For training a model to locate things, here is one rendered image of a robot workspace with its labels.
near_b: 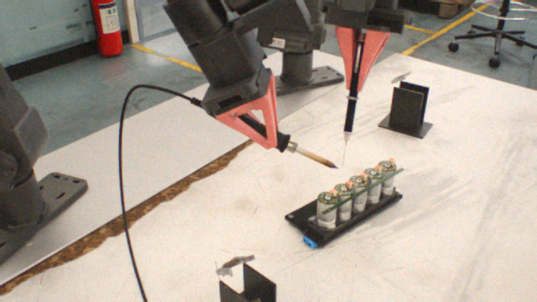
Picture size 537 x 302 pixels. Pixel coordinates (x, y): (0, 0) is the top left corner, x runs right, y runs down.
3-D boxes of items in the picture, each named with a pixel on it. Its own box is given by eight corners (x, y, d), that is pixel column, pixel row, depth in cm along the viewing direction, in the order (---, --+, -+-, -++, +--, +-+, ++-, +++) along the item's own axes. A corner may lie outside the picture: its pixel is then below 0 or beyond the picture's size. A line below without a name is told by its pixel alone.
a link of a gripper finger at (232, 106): (299, 117, 64) (265, 54, 60) (296, 148, 58) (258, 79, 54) (252, 137, 66) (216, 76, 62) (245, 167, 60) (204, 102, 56)
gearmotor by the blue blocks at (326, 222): (311, 227, 64) (313, 195, 62) (325, 220, 66) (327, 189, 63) (325, 237, 63) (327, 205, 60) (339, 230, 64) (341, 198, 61)
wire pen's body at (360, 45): (355, 131, 63) (369, 42, 60) (352, 133, 61) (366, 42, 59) (343, 129, 63) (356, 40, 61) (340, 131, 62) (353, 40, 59)
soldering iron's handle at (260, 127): (283, 146, 63) (190, 102, 61) (292, 132, 62) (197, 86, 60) (281, 157, 61) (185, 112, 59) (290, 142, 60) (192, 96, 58)
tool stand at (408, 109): (400, 135, 94) (374, 83, 92) (449, 120, 88) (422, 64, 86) (388, 148, 90) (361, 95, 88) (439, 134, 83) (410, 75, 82)
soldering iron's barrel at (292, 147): (330, 167, 63) (284, 146, 62) (336, 158, 63) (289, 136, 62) (330, 174, 62) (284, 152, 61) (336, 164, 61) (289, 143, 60)
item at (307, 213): (320, 252, 62) (321, 245, 62) (284, 222, 67) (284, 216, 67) (402, 201, 71) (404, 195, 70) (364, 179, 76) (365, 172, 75)
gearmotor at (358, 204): (342, 210, 67) (345, 179, 65) (354, 203, 69) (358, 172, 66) (356, 220, 66) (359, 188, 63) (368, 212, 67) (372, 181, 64)
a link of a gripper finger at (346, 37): (386, 100, 57) (401, 15, 54) (325, 89, 59) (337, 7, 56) (392, 93, 63) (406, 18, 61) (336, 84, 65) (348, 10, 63)
